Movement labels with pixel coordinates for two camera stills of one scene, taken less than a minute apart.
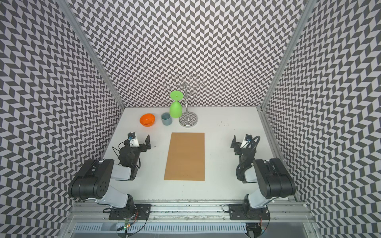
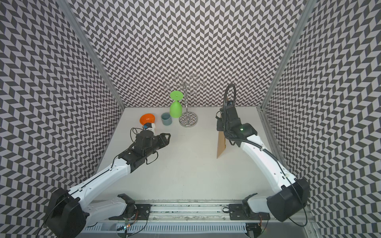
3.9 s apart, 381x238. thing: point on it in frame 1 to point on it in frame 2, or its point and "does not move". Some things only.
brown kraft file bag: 186,157 to 221,146
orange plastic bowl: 147,120 does not move
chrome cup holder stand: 188,119 does not move
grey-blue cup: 166,119 does not move
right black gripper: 237,145 to 219,127
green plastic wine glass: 175,108 does not move
